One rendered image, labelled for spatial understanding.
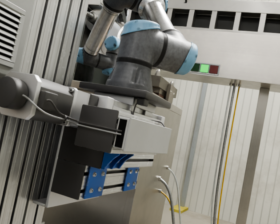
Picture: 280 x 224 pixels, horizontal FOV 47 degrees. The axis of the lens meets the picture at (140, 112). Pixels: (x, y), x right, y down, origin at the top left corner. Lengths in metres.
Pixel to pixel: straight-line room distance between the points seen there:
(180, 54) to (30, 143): 0.53
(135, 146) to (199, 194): 2.87
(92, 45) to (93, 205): 0.77
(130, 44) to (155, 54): 0.08
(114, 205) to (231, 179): 2.02
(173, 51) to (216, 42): 1.16
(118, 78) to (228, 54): 1.29
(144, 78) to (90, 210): 0.89
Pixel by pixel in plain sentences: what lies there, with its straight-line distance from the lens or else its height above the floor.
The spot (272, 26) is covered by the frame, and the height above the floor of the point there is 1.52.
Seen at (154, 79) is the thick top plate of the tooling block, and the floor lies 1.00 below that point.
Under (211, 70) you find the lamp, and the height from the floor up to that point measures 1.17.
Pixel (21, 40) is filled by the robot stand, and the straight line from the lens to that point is 0.77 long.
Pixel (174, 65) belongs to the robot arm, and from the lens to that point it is 1.07.
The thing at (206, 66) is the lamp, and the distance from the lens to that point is 2.15.
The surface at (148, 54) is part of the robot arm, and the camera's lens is 1.01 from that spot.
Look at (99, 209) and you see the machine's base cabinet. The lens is 1.67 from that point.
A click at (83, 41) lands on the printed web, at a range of 2.16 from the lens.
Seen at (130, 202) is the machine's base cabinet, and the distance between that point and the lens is 1.60.
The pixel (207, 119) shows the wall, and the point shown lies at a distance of 3.52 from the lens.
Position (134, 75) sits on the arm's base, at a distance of 0.97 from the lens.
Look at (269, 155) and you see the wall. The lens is 3.43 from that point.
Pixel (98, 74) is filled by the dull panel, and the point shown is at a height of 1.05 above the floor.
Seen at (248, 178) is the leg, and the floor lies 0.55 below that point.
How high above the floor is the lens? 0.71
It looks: 3 degrees up
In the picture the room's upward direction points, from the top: 11 degrees clockwise
